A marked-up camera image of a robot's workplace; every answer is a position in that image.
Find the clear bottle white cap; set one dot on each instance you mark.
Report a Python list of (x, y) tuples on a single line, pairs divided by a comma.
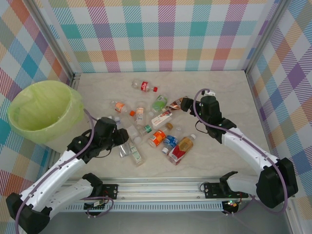
[(133, 132)]

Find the crushed clear plastic bottle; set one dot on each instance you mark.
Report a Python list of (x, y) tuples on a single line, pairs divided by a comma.
[(124, 150)]

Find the brown coffee bottle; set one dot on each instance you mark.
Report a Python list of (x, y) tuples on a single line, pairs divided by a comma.
[(175, 103)]

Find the clear bottle white orange label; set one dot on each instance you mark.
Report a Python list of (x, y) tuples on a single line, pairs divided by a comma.
[(139, 114)]

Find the clear bottle white green label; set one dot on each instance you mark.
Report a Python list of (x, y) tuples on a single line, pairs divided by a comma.
[(135, 153)]

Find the small dark green label bottle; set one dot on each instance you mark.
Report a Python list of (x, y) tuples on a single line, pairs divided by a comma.
[(146, 129)]

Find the red label tea bottle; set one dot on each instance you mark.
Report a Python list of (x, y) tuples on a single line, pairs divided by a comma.
[(181, 149)]

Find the white red drink carton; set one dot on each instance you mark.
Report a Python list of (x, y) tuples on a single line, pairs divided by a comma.
[(161, 120)]

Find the blue label water bottle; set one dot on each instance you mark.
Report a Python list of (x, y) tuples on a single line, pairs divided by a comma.
[(171, 142)]

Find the orange label bottle brown cap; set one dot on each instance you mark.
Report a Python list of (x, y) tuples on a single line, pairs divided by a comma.
[(158, 138)]

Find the red label cola bottle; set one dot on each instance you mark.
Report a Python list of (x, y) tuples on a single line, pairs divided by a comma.
[(144, 86)]

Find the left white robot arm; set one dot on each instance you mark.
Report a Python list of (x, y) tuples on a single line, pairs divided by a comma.
[(48, 175)]

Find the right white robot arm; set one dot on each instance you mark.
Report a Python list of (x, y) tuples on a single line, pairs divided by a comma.
[(246, 151)]

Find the green lined waste bin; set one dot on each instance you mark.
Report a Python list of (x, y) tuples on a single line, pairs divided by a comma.
[(41, 109)]

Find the small circuit board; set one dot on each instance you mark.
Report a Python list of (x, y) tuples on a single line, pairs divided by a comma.
[(96, 204), (231, 204)]

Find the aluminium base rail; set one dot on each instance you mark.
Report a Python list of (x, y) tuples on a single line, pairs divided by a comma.
[(158, 191)]

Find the aluminium frame post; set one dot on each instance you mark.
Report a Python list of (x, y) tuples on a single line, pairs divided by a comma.
[(267, 36), (52, 41)]

